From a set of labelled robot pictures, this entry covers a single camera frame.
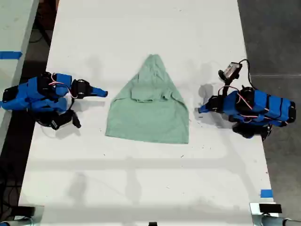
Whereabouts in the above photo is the pale green T-shirt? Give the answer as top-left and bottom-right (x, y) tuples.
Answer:
(105, 54), (190, 145)

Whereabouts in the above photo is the long blue tape strip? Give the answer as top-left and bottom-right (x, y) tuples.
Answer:
(0, 51), (23, 60)

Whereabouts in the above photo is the white side table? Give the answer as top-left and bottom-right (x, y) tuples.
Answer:
(0, 0), (40, 151)

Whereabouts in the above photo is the short blue tape strip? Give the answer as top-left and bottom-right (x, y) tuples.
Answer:
(260, 189), (274, 199)

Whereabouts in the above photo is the small black box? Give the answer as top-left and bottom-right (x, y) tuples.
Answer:
(259, 203), (283, 214)
(14, 206), (36, 217)

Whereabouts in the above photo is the grey metal pipe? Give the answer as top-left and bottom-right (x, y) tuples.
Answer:
(253, 215), (301, 226)
(0, 218), (33, 226)

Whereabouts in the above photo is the black camera stalk gripper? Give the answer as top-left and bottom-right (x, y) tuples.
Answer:
(218, 79), (236, 97)
(70, 110), (82, 129)

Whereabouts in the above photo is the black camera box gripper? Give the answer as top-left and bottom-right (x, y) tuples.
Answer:
(50, 114), (72, 131)
(218, 62), (243, 82)

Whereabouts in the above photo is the black camera cable gripper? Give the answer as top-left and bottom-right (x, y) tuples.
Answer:
(238, 59), (253, 90)

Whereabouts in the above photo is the black floor cable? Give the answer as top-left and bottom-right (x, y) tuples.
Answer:
(29, 22), (51, 47)

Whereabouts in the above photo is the metal corner bracket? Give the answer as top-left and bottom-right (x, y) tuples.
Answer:
(14, 205), (45, 222)
(249, 202), (279, 218)

